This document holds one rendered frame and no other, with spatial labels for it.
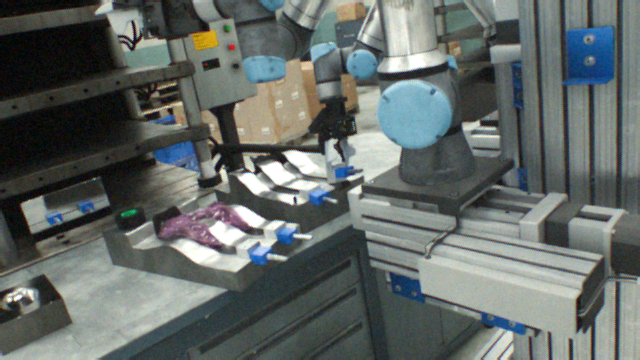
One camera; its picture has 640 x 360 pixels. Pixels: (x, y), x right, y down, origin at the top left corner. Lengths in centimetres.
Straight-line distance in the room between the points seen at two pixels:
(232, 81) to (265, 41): 136
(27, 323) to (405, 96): 97
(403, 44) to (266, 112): 465
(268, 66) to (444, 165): 37
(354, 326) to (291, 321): 27
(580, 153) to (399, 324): 100
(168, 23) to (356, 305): 104
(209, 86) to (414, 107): 150
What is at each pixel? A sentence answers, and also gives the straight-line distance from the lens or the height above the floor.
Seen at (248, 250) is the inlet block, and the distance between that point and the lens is 124.
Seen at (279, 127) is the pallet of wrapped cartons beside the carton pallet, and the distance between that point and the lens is 543.
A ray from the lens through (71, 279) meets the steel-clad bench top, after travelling 161.
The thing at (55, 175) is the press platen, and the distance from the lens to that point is 197.
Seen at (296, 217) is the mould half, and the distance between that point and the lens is 143.
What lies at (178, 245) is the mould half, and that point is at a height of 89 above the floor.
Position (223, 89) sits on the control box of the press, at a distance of 224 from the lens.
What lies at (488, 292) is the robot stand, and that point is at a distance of 86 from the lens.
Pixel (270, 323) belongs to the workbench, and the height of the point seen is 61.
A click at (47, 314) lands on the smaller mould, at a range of 134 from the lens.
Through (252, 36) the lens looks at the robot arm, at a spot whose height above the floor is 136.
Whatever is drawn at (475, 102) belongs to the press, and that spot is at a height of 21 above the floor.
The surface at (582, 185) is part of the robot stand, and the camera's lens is 107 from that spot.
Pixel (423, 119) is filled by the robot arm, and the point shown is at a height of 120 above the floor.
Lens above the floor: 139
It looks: 18 degrees down
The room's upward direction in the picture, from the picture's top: 11 degrees counter-clockwise
